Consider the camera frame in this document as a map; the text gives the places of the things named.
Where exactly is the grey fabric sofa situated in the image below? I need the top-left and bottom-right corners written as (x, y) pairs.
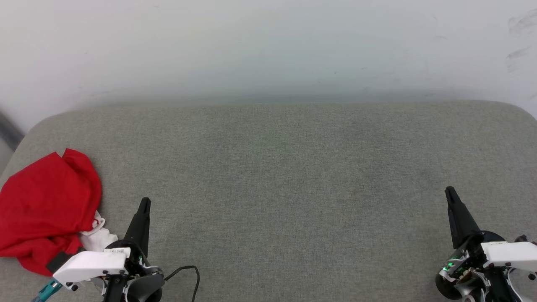
top-left (0, 100), bottom-right (537, 302)

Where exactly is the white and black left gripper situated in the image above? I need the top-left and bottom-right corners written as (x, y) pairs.
top-left (52, 197), bottom-right (165, 302)

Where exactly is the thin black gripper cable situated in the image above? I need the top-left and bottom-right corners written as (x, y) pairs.
top-left (164, 265), bottom-right (200, 302)

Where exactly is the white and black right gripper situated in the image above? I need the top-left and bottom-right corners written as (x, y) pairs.
top-left (435, 187), bottom-right (537, 302)

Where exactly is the red basketball jersey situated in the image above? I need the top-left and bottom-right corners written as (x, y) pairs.
top-left (0, 148), bottom-right (119, 276)

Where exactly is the teal left camera connector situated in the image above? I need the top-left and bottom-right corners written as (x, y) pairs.
top-left (33, 279), bottom-right (63, 302)

